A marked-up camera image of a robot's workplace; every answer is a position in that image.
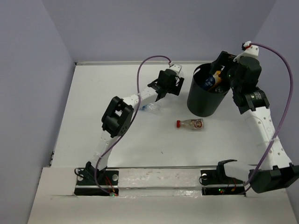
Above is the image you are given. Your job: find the orange juice bottle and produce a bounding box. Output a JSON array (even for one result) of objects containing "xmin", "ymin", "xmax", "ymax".
[{"xmin": 202, "ymin": 70, "xmax": 222, "ymax": 91}]

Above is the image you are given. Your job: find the clear crushed bottle white cap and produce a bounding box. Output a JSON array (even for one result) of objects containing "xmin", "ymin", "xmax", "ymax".
[{"xmin": 215, "ymin": 86, "xmax": 226, "ymax": 94}]

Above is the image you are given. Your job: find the clear bottle blue label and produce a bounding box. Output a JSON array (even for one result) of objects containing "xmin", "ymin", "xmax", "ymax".
[{"xmin": 139, "ymin": 103, "xmax": 161, "ymax": 113}]

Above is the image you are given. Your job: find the clear bottle blue cap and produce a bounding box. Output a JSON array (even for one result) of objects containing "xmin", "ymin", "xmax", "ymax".
[{"xmin": 171, "ymin": 64, "xmax": 185, "ymax": 77}]

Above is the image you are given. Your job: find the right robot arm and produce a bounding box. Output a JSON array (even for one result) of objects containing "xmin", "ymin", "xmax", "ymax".
[{"xmin": 210, "ymin": 50, "xmax": 299, "ymax": 194}]

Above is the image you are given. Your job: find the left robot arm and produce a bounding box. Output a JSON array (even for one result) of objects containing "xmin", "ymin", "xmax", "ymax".
[{"xmin": 74, "ymin": 64, "xmax": 184, "ymax": 184}]

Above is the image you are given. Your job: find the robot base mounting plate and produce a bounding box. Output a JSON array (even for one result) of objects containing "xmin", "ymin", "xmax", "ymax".
[{"xmin": 74, "ymin": 167, "xmax": 245, "ymax": 196}]

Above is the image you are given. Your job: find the black cylindrical bin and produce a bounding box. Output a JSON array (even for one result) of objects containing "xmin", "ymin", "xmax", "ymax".
[{"xmin": 187, "ymin": 63, "xmax": 230, "ymax": 117}]

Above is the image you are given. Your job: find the small bottle red cap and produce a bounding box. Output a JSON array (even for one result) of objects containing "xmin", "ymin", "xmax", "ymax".
[{"xmin": 176, "ymin": 119, "xmax": 204, "ymax": 131}]

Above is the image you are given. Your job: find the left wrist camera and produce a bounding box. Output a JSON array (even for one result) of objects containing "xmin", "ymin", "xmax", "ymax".
[{"xmin": 168, "ymin": 63, "xmax": 182, "ymax": 75}]

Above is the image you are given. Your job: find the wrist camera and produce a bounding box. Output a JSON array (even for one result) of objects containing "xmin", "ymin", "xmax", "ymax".
[
  {"xmin": 233, "ymin": 41, "xmax": 259, "ymax": 62},
  {"xmin": 168, "ymin": 63, "xmax": 182, "ymax": 75}
]

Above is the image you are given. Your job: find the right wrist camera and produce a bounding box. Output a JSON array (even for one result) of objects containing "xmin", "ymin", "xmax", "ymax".
[{"xmin": 233, "ymin": 41, "xmax": 259, "ymax": 62}]

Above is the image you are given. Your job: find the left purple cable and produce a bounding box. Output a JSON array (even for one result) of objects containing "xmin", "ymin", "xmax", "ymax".
[{"xmin": 93, "ymin": 55, "xmax": 173, "ymax": 196}]

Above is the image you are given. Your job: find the purple cable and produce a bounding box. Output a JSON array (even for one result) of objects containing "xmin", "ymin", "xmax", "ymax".
[
  {"xmin": 244, "ymin": 41, "xmax": 294, "ymax": 194},
  {"xmin": 93, "ymin": 55, "xmax": 173, "ymax": 196}
]

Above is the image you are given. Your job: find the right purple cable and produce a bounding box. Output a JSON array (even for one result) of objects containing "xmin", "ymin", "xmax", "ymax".
[{"xmin": 244, "ymin": 41, "xmax": 294, "ymax": 194}]

